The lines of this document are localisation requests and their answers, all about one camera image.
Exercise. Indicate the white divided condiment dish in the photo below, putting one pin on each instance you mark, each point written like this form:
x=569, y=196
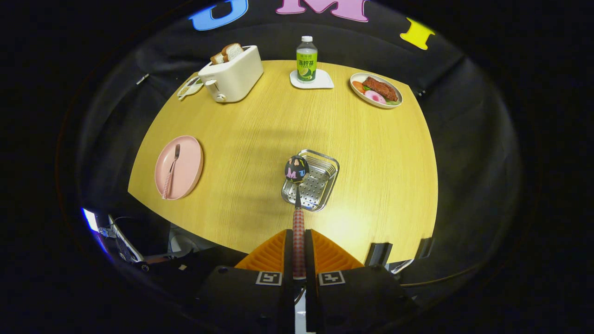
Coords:
x=190, y=88

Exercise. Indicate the pink plate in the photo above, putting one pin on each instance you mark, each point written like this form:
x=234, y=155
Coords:
x=188, y=167

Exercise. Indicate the white cloth clip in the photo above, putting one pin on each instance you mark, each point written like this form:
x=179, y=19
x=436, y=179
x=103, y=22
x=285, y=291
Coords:
x=142, y=79

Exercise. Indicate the large toast bread slice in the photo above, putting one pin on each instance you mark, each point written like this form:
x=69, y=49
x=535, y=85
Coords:
x=233, y=51

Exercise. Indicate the perforated metal tray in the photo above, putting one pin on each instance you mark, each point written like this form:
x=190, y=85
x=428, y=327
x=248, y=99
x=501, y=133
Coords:
x=320, y=185

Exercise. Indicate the small toast bread slice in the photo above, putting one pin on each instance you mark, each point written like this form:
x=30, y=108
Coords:
x=217, y=58

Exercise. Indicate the orange carrot slice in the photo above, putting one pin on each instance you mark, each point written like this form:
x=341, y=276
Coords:
x=358, y=86

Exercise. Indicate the white toaster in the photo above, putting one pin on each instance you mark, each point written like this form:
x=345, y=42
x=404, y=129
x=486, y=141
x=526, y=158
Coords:
x=236, y=76

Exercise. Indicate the black backdrop cloth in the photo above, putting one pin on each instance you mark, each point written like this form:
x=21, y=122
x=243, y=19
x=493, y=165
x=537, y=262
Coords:
x=269, y=41

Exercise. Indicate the white food plate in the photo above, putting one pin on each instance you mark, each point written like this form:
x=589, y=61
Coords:
x=359, y=75

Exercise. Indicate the green label drink bottle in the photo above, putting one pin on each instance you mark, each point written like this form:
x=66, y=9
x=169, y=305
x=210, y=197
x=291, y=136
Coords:
x=306, y=62

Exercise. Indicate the white square coaster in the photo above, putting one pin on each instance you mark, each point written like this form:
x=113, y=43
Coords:
x=325, y=82

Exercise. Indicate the pink round food slice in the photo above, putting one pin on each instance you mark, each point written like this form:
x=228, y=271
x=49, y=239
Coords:
x=375, y=97

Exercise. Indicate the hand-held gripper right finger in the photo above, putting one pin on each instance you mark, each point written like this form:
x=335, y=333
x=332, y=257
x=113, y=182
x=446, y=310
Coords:
x=309, y=255

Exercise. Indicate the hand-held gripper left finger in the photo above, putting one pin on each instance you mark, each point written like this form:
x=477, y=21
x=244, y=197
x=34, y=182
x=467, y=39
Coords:
x=288, y=255

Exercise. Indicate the black bracket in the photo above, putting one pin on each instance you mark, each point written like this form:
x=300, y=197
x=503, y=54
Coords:
x=424, y=248
x=378, y=254

